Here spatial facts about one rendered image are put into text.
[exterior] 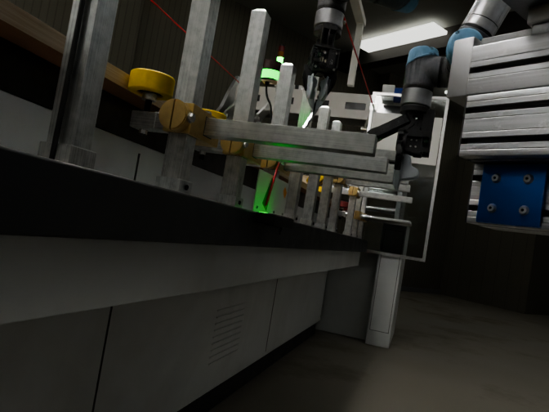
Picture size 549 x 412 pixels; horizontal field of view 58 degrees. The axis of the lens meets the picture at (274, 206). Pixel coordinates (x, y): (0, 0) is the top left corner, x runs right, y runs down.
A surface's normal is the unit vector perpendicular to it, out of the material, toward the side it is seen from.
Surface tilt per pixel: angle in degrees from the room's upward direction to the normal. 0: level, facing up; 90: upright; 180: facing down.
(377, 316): 90
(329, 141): 90
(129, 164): 90
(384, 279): 90
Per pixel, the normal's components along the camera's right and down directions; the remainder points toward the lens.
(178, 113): -0.29, -0.09
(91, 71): 0.94, 0.15
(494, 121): -0.77, -0.16
